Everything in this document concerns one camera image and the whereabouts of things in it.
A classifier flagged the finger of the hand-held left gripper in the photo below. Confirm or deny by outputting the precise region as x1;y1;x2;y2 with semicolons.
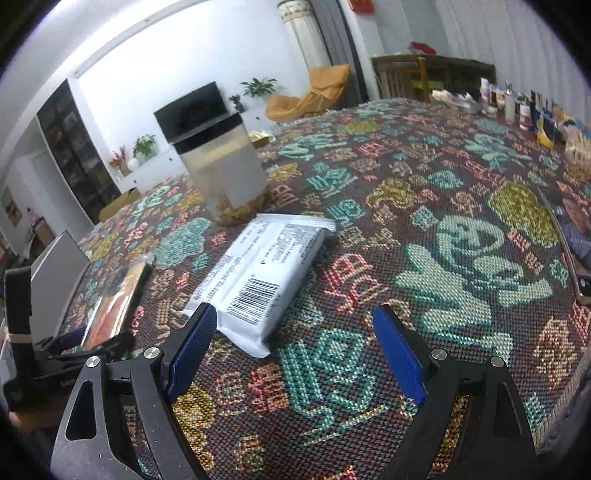
39;330;86;355
76;330;137;366

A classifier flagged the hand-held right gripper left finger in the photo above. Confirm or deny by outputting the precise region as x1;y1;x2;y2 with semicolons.
50;302;219;480

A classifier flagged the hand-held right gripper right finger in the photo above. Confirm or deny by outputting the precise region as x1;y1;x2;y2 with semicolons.
372;304;539;480

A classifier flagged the brown clear packet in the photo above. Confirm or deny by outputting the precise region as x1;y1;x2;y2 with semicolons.
81;261;153;352

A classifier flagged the white storage box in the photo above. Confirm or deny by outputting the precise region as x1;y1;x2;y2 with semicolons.
28;230;92;342

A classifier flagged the white plastic packet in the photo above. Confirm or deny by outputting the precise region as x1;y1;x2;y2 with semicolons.
182;213;337;358

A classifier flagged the patterned woven blanket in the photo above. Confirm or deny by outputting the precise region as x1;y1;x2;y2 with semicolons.
60;95;591;480

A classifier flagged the cardboard box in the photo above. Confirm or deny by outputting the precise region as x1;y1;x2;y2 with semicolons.
99;188;141;221

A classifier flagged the red flower bouquet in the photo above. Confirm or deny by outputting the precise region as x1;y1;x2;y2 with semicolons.
109;147;129;178

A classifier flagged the clear jar with black lid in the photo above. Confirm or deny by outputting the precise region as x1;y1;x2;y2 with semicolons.
172;112;269;227

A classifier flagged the black glass display cabinet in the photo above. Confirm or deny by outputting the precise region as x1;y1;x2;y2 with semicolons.
36;80;122;222

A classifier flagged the bushy green potted plant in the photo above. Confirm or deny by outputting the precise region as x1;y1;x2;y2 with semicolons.
133;134;158;160

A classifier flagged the smartphone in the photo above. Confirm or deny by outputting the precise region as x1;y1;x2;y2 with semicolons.
538;185;591;305

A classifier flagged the black television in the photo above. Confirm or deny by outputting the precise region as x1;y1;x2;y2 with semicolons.
154;82;228;141

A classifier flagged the basket with cloths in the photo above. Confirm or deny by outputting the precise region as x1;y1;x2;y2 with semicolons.
431;90;483;114

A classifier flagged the row of bottles and boxes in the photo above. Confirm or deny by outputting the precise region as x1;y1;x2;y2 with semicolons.
480;78;591;162

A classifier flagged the large green potted plant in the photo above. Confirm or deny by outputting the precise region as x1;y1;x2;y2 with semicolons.
240;78;278;100

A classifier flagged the orange rocking chair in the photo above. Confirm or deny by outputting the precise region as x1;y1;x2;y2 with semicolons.
266;64;352;123

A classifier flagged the yellow-green wooden chair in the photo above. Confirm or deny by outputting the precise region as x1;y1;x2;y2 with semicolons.
409;58;439;100

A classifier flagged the dark wooden desk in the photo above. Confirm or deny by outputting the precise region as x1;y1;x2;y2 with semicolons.
370;54;497;102

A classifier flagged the grey curtain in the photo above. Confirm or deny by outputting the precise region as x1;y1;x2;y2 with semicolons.
314;0;372;104

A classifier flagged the white standing air conditioner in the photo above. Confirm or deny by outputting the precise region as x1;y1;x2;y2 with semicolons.
277;0;333;70

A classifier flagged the white curtain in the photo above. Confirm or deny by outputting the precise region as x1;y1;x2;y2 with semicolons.
434;0;591;116

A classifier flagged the framed wall picture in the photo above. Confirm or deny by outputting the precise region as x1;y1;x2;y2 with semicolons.
2;187;23;227

